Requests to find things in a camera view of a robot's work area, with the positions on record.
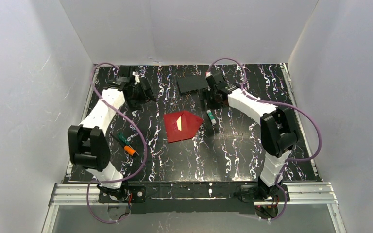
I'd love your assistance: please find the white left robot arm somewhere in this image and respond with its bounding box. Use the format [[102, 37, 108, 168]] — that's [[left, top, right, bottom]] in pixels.
[[68, 66, 156, 192]]

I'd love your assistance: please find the orange green screwdriver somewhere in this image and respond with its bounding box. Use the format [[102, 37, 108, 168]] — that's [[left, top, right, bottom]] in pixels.
[[111, 133, 139, 156]]

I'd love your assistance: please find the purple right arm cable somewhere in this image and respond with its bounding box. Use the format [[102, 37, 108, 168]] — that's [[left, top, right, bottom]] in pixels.
[[207, 58, 323, 222]]

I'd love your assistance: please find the red paper envelope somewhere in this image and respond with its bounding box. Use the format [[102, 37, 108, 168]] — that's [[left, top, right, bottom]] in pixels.
[[164, 110, 203, 143]]

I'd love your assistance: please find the aluminium front rail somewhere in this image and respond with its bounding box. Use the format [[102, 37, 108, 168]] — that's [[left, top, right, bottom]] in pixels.
[[49, 182, 338, 206]]

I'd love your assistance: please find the black flat box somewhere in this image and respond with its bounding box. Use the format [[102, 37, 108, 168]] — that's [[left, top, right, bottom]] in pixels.
[[177, 76, 208, 95]]

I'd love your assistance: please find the white green glue stick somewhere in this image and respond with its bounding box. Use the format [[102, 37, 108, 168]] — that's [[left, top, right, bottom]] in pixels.
[[206, 109, 217, 125]]

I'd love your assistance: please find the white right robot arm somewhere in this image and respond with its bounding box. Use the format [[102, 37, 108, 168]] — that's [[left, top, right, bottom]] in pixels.
[[203, 72, 300, 199]]

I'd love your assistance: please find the peach lined letter paper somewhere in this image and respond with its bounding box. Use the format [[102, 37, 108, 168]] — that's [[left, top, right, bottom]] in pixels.
[[176, 116, 182, 131]]

